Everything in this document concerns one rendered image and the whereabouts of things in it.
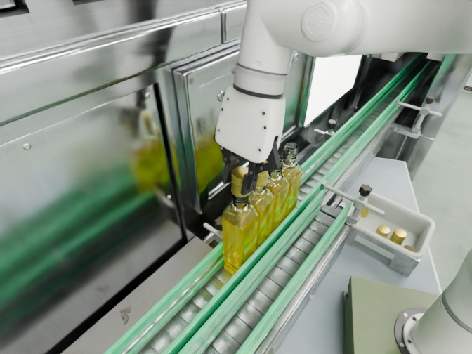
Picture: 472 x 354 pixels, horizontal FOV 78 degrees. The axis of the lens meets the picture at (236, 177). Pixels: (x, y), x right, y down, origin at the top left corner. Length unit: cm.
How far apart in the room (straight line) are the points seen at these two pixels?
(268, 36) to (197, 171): 31
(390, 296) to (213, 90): 62
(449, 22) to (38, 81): 44
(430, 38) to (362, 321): 57
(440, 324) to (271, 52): 55
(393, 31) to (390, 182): 86
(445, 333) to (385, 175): 73
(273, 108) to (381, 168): 95
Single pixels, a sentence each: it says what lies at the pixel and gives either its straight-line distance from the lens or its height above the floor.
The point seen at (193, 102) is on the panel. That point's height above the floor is 127.
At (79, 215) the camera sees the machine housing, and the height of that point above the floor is 114.
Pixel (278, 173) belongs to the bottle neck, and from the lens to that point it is 61.
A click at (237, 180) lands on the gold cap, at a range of 49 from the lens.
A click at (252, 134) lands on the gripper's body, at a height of 127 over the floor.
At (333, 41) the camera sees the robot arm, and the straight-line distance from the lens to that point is 37.
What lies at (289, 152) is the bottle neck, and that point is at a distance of 63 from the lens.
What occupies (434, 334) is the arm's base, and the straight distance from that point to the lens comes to 72.
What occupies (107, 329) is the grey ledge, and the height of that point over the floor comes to 88.
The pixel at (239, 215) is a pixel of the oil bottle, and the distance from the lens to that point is 55.
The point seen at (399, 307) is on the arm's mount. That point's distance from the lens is 82.
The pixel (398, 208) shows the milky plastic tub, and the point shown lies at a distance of 104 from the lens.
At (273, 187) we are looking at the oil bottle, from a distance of 62.
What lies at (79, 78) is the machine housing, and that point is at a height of 136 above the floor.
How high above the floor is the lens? 150
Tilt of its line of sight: 41 degrees down
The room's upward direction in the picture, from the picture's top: straight up
